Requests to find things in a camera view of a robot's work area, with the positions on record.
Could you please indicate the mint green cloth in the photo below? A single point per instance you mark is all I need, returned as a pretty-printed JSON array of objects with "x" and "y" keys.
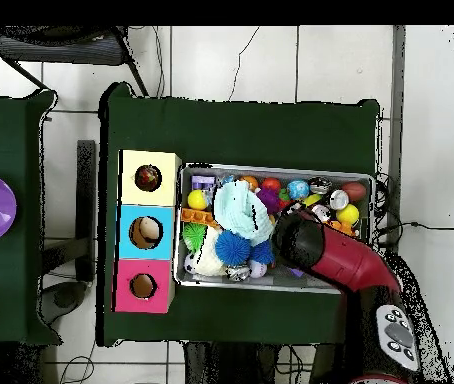
[{"x": 239, "y": 212}]

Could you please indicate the blue spiky rubber ball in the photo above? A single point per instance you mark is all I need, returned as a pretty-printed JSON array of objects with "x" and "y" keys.
[{"x": 233, "y": 248}]

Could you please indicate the silver can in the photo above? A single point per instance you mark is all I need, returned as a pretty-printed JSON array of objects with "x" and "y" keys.
[{"x": 238, "y": 272}]

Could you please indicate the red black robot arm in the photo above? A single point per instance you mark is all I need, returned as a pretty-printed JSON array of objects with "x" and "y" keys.
[{"x": 343, "y": 256}]

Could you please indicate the silver mesh bin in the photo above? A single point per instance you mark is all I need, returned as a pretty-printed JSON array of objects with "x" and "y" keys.
[{"x": 219, "y": 281}]

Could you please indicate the wooden box three holes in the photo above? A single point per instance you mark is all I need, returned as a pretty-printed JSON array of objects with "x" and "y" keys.
[{"x": 147, "y": 232}]

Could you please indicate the orange wheeled toy brick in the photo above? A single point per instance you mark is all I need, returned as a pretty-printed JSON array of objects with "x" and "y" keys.
[{"x": 199, "y": 216}]

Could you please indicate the plain yellow ball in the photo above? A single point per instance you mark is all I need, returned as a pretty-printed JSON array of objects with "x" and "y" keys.
[{"x": 197, "y": 199}]

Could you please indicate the orange toy basketball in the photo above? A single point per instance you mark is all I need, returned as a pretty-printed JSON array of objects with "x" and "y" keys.
[{"x": 249, "y": 182}]

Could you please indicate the green spiky rubber ball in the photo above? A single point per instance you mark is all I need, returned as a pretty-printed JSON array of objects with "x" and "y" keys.
[{"x": 193, "y": 236}]

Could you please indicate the purple spiky monster toy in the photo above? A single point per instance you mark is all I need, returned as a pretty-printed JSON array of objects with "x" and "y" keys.
[{"x": 268, "y": 198}]

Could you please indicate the cream knitted cloth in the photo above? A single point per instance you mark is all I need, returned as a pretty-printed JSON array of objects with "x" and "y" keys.
[{"x": 207, "y": 260}]

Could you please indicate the dark green table cloth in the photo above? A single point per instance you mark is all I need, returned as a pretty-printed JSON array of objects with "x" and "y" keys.
[
  {"x": 7, "y": 132},
  {"x": 231, "y": 132}
]

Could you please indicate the orange studded toy brick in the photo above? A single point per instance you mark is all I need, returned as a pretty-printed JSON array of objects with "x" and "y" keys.
[{"x": 345, "y": 228}]

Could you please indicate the black upright panel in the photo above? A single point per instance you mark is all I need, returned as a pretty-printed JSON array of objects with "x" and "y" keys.
[{"x": 86, "y": 208}]

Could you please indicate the black chair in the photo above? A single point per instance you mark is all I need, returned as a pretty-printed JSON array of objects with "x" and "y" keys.
[{"x": 63, "y": 50}]

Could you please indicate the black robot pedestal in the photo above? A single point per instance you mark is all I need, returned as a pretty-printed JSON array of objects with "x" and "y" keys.
[{"x": 231, "y": 364}]

